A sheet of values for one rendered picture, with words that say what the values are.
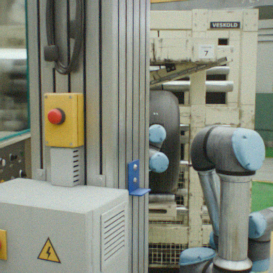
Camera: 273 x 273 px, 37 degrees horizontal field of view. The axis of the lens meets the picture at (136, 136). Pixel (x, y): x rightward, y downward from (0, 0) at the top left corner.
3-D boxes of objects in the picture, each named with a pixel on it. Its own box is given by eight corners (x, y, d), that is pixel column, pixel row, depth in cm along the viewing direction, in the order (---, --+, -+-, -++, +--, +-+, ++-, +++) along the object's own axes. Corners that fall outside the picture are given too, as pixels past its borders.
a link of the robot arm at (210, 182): (172, 133, 131) (207, 255, 148) (199, 136, 122) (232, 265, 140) (195, 118, 137) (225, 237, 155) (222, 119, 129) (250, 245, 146)
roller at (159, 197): (111, 201, 222) (110, 194, 221) (111, 198, 226) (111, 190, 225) (176, 202, 220) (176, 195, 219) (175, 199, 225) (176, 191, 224)
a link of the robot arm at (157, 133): (143, 141, 168) (151, 121, 168) (144, 141, 179) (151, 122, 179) (161, 147, 168) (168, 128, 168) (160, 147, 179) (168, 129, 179)
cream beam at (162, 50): (115, 62, 246) (115, 37, 244) (119, 64, 271) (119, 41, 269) (218, 62, 243) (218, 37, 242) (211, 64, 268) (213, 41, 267)
